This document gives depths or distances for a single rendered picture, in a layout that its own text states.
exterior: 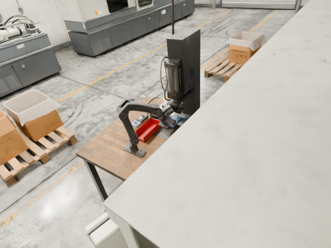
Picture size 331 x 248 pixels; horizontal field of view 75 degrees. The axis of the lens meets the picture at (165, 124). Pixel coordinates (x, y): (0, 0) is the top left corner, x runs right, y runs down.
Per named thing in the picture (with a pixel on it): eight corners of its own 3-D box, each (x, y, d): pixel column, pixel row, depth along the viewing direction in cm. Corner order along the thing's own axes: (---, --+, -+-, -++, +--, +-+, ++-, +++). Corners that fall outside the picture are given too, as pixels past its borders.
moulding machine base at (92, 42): (95, 59, 611) (84, 22, 552) (74, 54, 664) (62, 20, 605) (195, 14, 941) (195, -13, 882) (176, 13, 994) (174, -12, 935)
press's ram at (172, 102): (161, 112, 181) (157, 79, 163) (177, 97, 197) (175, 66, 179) (180, 117, 172) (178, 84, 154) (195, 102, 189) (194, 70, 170)
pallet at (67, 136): (-20, 149, 338) (-26, 142, 329) (41, 117, 396) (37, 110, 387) (10, 186, 273) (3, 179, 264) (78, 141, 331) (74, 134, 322)
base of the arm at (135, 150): (125, 137, 175) (120, 142, 171) (145, 144, 165) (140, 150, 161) (127, 143, 180) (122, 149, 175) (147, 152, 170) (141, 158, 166)
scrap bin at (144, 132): (133, 139, 185) (132, 133, 181) (150, 122, 200) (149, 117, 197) (145, 143, 179) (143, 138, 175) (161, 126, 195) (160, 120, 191)
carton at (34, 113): (14, 129, 347) (-4, 103, 316) (49, 111, 382) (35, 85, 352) (34, 145, 310) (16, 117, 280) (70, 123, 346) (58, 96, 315)
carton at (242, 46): (238, 52, 515) (240, 29, 484) (263, 56, 481) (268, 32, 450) (223, 62, 477) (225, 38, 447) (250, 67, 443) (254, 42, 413)
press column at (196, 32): (182, 113, 207) (177, 31, 161) (187, 107, 214) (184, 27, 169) (195, 117, 200) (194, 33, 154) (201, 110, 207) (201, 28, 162)
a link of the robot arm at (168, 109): (171, 108, 168) (164, 97, 160) (175, 114, 161) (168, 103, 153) (159, 116, 168) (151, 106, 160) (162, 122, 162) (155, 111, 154)
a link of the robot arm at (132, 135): (138, 137, 171) (123, 104, 150) (140, 142, 166) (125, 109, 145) (130, 140, 170) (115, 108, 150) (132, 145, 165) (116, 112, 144)
